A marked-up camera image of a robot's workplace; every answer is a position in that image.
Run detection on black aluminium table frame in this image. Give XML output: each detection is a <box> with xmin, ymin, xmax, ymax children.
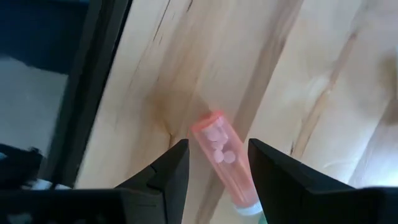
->
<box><xmin>46</xmin><ymin>0</ymin><xmax>134</xmax><ymax>189</ymax></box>

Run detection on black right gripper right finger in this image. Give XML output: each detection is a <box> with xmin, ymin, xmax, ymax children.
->
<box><xmin>248</xmin><ymin>139</ymin><xmax>358</xmax><ymax>224</ymax></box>

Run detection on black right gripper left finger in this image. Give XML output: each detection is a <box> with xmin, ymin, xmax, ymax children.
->
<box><xmin>115</xmin><ymin>139</ymin><xmax>190</xmax><ymax>224</ymax></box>

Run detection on pink pill bottle white cap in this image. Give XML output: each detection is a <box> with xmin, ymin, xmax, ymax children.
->
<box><xmin>190</xmin><ymin>109</ymin><xmax>264</xmax><ymax>217</ymax></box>

